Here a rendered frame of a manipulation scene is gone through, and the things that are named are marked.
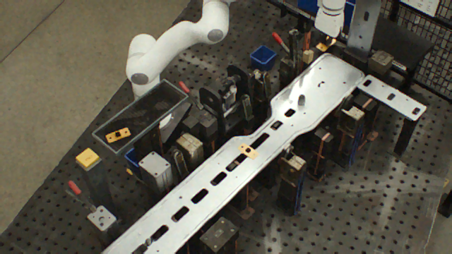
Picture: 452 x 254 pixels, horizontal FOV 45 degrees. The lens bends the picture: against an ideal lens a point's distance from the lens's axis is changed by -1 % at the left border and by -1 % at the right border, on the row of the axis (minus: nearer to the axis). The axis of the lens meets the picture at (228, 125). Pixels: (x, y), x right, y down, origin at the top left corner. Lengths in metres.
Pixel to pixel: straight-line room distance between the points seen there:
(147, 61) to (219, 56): 0.81
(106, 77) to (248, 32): 1.24
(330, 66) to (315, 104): 0.24
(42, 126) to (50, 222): 1.36
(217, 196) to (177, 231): 0.20
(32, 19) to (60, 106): 0.97
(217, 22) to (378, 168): 1.03
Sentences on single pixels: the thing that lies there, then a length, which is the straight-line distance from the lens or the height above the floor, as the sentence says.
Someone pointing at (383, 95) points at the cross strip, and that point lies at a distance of 2.43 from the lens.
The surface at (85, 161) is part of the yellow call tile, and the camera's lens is 2.01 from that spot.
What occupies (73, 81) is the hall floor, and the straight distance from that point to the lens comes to 3.94.
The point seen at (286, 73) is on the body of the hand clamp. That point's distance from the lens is 2.47.
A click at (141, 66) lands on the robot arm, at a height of 1.21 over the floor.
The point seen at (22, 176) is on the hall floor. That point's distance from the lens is 3.53.
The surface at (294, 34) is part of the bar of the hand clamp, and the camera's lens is 2.32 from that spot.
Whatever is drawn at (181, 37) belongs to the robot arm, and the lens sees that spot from 2.14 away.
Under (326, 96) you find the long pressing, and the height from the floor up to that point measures 1.00.
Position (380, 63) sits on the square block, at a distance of 2.48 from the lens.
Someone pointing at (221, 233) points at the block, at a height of 1.03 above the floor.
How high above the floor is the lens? 2.75
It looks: 51 degrees down
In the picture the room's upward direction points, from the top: 1 degrees counter-clockwise
